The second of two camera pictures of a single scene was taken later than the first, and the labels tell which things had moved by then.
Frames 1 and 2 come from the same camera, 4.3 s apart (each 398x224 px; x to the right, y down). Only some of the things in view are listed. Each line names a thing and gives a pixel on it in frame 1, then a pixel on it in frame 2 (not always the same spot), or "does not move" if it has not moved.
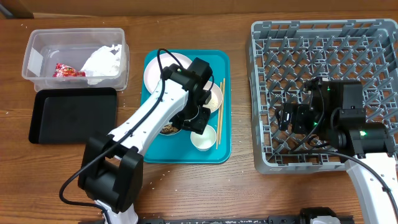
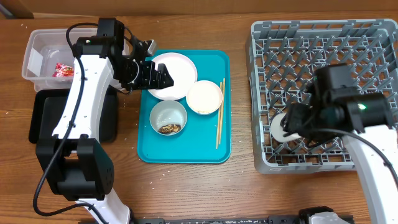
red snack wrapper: [63, 70] does not move
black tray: [73, 116] does not move
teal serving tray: [214, 145] does not move
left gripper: [199, 124] to [147, 81]
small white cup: [204, 142] to [278, 130]
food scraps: [169, 129] does not move
